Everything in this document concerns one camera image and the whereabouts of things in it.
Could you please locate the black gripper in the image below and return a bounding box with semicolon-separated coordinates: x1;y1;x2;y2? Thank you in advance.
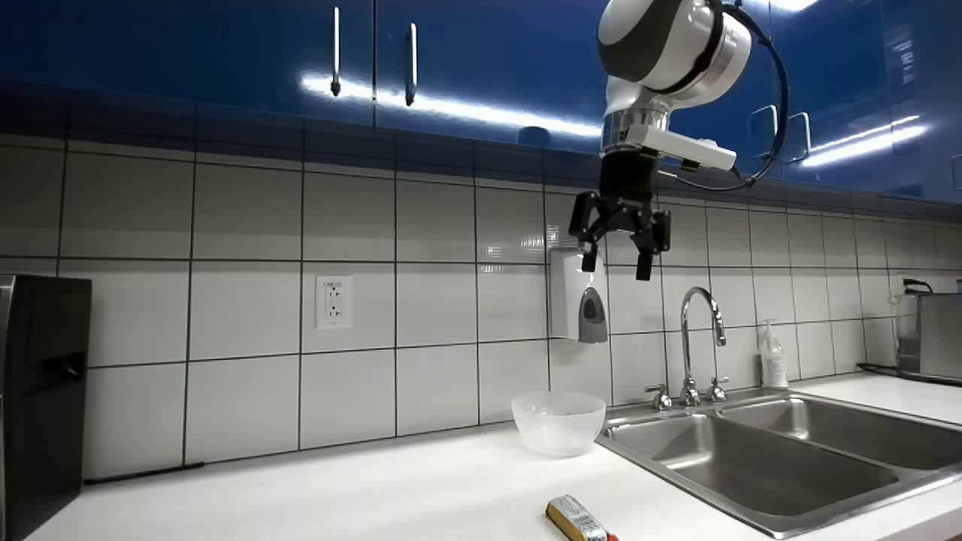
564;146;676;286

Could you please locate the translucent white plastic bowl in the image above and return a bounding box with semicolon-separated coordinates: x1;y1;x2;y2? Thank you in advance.
509;387;609;458

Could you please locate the stainless steel double sink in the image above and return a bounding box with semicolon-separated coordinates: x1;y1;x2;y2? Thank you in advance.
595;387;962;541

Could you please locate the chrome gooseneck faucet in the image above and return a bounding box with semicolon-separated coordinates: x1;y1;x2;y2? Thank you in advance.
642;283;732;410

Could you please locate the clear dish soap bottle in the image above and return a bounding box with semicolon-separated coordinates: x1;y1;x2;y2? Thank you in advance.
758;317;792;391

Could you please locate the blue glossy cabinet door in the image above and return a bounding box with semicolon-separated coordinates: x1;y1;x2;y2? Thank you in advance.
371;0;615;157
716;0;962;206
0;0;377;133

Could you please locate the silver toaster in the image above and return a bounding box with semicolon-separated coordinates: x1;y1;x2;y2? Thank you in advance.
897;277;962;387

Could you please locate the black countertop appliance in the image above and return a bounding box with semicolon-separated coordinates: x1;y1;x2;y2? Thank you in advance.
0;273;96;541

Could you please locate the white wall soap dispenser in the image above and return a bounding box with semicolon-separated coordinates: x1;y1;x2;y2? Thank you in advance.
547;244;609;344

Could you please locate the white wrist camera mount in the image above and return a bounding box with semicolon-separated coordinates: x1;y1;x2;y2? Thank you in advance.
641;122;739;173

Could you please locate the silver cabinet handle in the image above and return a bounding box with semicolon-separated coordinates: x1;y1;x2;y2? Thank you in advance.
747;103;786;163
327;3;345;100
786;109;819;163
403;20;421;109

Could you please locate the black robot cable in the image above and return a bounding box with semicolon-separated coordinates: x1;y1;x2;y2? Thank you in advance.
667;3;795;194

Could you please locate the white wall power outlet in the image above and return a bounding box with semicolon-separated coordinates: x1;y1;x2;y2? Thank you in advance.
315;273;354;332

